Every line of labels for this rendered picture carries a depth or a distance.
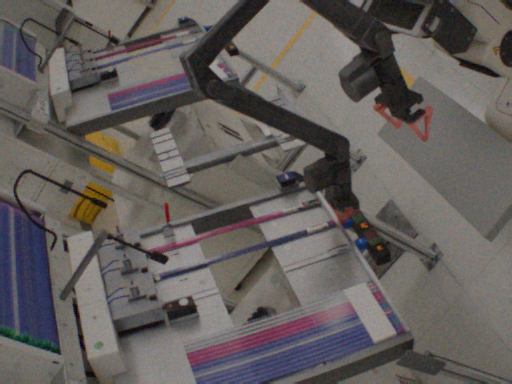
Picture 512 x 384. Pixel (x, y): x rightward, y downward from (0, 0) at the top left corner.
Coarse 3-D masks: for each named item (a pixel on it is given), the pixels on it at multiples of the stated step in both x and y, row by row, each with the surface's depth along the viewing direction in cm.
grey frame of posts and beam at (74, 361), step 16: (320, 192) 216; (48, 224) 188; (384, 224) 233; (64, 240) 193; (400, 240) 238; (64, 256) 180; (432, 256) 248; (64, 272) 174; (64, 304) 163; (224, 304) 227; (64, 320) 158; (64, 336) 152; (80, 352) 152; (432, 352) 159; (80, 368) 147; (448, 368) 161; (464, 368) 165; (480, 368) 173
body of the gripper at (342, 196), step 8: (336, 184) 182; (344, 184) 181; (328, 192) 188; (336, 192) 183; (344, 192) 183; (352, 192) 187; (336, 200) 185; (344, 200) 184; (352, 200) 184; (344, 208) 183
